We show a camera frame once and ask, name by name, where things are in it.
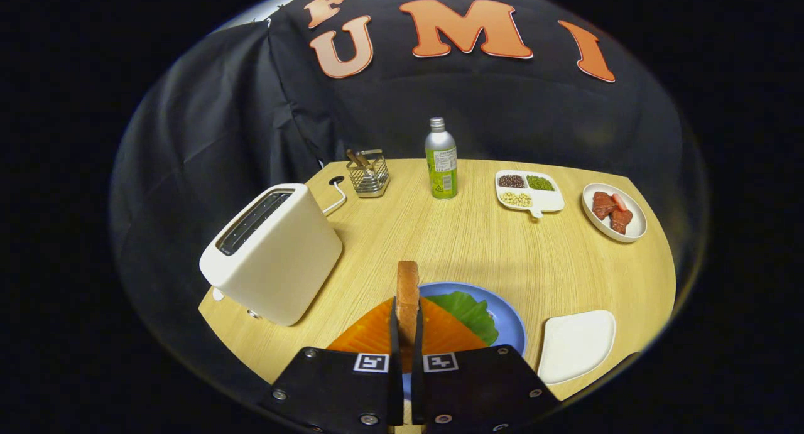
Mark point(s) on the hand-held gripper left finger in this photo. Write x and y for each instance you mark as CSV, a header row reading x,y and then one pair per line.
x,y
394,336

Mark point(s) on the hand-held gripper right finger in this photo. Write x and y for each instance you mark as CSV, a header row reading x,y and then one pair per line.
x,y
418,340

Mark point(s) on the toasted bread slice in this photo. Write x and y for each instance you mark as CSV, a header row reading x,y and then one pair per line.
x,y
407,289

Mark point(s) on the green lettuce leaf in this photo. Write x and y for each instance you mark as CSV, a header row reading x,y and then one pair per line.
x,y
471,314

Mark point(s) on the blue plate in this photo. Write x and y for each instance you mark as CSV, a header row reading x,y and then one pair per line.
x,y
509,327

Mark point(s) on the white toaster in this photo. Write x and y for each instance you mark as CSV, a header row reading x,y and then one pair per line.
x,y
276,271

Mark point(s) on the white square plate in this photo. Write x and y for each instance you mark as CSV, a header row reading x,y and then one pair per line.
x,y
575,346

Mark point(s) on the green label metal bottle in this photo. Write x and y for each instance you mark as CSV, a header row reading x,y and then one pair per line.
x,y
441,170

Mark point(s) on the pile of yellow soybeans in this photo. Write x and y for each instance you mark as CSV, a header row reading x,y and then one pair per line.
x,y
516,199

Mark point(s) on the pile of dark red beans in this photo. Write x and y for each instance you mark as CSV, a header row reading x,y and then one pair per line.
x,y
512,181

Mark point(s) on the white divided dish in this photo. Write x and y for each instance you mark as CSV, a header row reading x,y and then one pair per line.
x,y
549,200

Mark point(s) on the pile of green beans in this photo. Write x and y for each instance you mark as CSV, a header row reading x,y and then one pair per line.
x,y
541,183

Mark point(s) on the brown meat piece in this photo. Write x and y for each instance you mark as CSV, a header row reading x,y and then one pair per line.
x,y
621,222
603,205

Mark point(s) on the black backdrop cloth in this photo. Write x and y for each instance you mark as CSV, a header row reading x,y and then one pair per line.
x,y
502,120

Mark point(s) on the red sausage slice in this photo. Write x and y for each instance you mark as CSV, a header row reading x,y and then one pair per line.
x,y
619,201

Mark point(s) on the white oval plate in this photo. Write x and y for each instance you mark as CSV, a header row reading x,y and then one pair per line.
x,y
635,223

